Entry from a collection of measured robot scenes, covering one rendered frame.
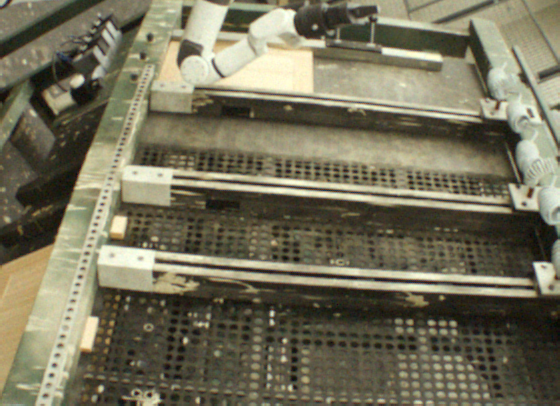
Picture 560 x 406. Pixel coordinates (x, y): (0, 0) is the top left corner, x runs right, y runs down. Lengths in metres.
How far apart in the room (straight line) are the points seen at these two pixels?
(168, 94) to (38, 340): 0.97
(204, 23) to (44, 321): 0.89
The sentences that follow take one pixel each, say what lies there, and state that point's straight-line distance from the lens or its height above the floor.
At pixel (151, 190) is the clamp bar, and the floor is 0.97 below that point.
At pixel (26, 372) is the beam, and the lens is 1.53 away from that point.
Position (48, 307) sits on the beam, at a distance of 1.64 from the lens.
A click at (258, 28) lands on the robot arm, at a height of 1.34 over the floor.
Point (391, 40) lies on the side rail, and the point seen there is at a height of 1.54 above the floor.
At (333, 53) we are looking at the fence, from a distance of 2.66.
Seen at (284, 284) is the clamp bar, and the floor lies 1.27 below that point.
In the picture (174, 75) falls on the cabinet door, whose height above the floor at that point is 0.93.
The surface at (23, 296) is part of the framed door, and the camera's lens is 2.25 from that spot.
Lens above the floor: 1.82
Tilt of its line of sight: 18 degrees down
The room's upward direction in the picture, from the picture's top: 69 degrees clockwise
